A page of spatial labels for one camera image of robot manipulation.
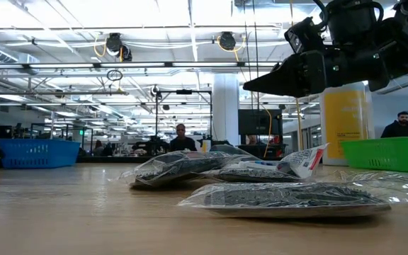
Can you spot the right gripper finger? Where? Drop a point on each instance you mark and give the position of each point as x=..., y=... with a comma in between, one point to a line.
x=283, y=76
x=271, y=91

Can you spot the small white toiletry tube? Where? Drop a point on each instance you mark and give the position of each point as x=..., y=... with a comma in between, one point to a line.
x=303, y=161

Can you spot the white canister with yellow label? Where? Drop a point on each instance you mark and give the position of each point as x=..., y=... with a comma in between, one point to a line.
x=345, y=120

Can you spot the person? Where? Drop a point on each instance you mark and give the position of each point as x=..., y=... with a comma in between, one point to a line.
x=181, y=140
x=252, y=140
x=399, y=127
x=99, y=148

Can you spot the green plastic basket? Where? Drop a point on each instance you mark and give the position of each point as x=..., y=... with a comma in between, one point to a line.
x=388, y=154

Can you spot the long ceiling light bar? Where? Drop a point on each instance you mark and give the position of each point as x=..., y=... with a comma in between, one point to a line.
x=119, y=65

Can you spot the blue plastic basket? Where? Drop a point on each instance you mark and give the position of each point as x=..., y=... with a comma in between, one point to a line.
x=37, y=154

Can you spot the black wall monitor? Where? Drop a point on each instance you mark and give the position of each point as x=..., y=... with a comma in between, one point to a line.
x=259, y=122

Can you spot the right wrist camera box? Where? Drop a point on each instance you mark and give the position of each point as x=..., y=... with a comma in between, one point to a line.
x=303, y=35

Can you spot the black background rig frame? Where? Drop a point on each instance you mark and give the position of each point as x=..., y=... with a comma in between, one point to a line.
x=157, y=117

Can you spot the black aluminium table frame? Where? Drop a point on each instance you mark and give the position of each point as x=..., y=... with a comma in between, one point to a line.
x=112, y=159

